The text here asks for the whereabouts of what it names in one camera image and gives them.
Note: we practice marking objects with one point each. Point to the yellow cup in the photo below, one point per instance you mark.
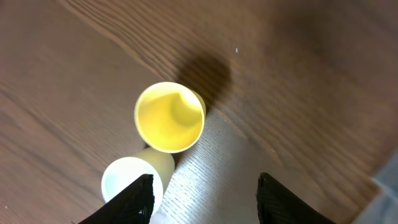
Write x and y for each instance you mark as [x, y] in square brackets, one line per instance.
[170, 117]

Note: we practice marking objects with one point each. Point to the cream white cup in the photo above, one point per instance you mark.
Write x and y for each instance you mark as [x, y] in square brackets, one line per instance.
[124, 171]

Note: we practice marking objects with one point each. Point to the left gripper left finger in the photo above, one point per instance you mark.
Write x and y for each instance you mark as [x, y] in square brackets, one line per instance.
[133, 205]

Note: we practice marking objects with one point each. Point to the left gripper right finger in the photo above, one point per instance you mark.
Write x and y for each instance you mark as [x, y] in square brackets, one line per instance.
[276, 204]

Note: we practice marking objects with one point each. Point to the clear plastic storage container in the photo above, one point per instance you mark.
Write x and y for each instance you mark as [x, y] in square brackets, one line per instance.
[383, 208]

